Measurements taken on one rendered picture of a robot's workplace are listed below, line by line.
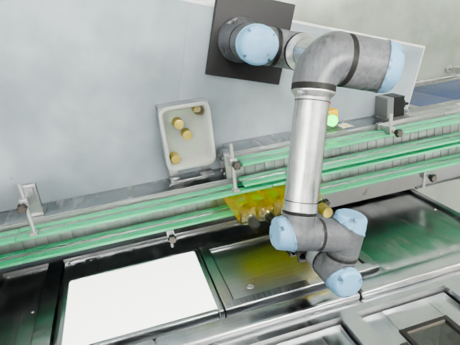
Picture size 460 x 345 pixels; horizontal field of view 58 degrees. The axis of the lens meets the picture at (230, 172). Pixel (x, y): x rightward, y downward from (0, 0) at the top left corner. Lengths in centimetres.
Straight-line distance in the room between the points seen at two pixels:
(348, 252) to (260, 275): 36
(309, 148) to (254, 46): 48
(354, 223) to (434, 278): 44
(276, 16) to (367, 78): 65
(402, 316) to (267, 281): 36
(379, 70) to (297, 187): 30
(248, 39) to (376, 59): 45
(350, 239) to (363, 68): 37
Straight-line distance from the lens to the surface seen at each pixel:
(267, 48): 128
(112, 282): 136
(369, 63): 94
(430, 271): 132
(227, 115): 153
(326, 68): 90
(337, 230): 95
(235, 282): 125
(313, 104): 89
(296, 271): 127
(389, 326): 118
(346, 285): 100
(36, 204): 146
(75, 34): 145
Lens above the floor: 220
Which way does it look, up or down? 65 degrees down
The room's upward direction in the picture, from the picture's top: 139 degrees clockwise
